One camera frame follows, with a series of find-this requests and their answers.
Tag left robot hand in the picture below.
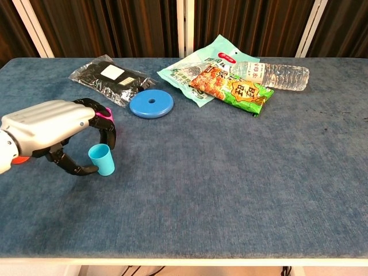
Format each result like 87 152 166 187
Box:
1 97 117 177

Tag magenta plastic cup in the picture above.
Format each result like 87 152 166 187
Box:
96 107 114 121

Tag cyan plastic cup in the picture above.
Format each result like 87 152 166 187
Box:
87 143 116 177

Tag black item in clear bag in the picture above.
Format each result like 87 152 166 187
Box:
68 54 158 109

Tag blue disc with hole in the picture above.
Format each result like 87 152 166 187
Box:
129 89 175 120

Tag dark brown curtain panel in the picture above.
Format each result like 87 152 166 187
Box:
0 0 40 66
306 0 368 59
194 0 316 58
28 0 179 58

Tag teal snack bag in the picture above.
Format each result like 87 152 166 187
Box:
156 34 261 108

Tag blue table mat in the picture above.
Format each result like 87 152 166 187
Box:
0 57 368 259

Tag orange green snack bag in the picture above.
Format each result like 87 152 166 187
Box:
189 64 275 117

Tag clear plastic water bottle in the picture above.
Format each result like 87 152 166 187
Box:
229 61 311 92

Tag white frame post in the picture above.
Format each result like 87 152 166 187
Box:
295 0 328 58
11 0 55 58
175 0 196 58

